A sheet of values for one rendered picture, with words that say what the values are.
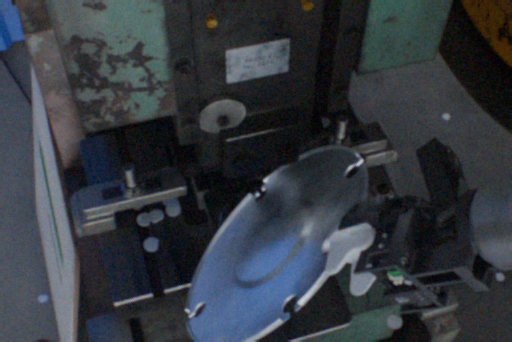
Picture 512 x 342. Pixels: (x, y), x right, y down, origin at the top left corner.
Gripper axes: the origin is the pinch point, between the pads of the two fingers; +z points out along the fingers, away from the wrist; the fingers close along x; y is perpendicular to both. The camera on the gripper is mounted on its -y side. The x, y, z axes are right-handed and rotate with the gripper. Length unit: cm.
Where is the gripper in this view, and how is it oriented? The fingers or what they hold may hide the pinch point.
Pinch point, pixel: (336, 245)
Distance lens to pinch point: 77.0
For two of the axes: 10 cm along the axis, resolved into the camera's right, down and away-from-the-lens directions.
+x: 6.7, 6.0, 4.4
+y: -3.2, 7.7, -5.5
